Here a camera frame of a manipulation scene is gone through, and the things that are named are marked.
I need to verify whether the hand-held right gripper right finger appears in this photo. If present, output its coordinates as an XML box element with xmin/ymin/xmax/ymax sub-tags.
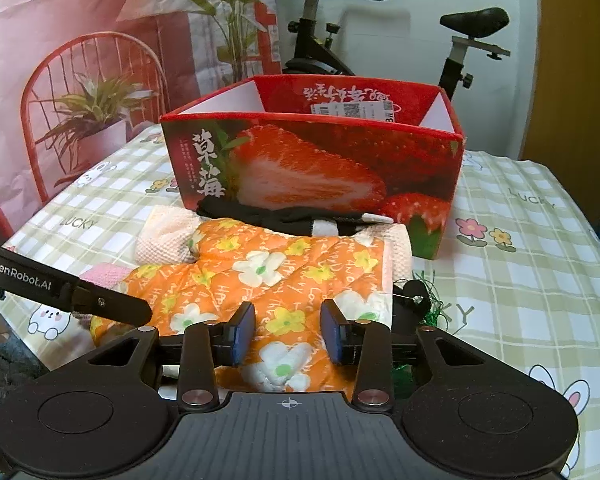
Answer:
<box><xmin>319</xmin><ymin>298</ymin><xmax>486</xmax><ymax>409</ymax></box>

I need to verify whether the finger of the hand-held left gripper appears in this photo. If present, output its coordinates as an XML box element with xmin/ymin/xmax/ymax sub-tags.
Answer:
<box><xmin>72</xmin><ymin>278</ymin><xmax>154</xmax><ymax>326</ymax></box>

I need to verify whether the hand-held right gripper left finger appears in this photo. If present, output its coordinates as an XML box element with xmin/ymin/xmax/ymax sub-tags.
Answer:
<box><xmin>87</xmin><ymin>302</ymin><xmax>257</xmax><ymax>409</ymax></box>

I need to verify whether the orange floral cloth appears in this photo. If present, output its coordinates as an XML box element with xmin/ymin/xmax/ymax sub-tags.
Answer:
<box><xmin>90</xmin><ymin>217</ymin><xmax>394</xmax><ymax>394</ymax></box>

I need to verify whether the green fuzzy sock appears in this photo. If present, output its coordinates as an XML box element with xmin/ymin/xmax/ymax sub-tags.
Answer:
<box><xmin>391</xmin><ymin>269</ymin><xmax>477</xmax><ymax>377</ymax></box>

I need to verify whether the red strawberry print box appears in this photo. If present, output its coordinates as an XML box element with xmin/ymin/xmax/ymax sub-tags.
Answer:
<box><xmin>160</xmin><ymin>74</ymin><xmax>466</xmax><ymax>261</ymax></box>

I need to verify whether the cream knitted towel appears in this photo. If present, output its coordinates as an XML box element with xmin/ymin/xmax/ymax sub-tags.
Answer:
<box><xmin>135</xmin><ymin>207</ymin><xmax>414</xmax><ymax>292</ymax></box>

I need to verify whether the grey fluffy rug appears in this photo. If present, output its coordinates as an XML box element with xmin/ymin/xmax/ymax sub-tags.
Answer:
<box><xmin>0</xmin><ymin>332</ymin><xmax>50</xmax><ymax>462</ymax></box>

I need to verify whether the black cloth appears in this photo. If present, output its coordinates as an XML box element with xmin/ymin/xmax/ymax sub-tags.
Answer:
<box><xmin>197</xmin><ymin>195</ymin><xmax>397</xmax><ymax>239</ymax></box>

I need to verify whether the green checked bed sheet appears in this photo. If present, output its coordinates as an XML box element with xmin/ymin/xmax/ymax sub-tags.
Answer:
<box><xmin>2</xmin><ymin>124</ymin><xmax>600</xmax><ymax>480</ymax></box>

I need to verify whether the red printed backdrop cloth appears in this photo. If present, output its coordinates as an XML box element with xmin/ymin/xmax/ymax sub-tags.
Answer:
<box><xmin>0</xmin><ymin>0</ymin><xmax>282</xmax><ymax>242</ymax></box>

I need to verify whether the wooden door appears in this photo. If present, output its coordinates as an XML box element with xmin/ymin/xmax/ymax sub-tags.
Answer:
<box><xmin>517</xmin><ymin>0</ymin><xmax>600</xmax><ymax>202</ymax></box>

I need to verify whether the black exercise bike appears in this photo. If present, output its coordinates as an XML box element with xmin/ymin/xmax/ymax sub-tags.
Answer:
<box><xmin>269</xmin><ymin>0</ymin><xmax>512</xmax><ymax>104</ymax></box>

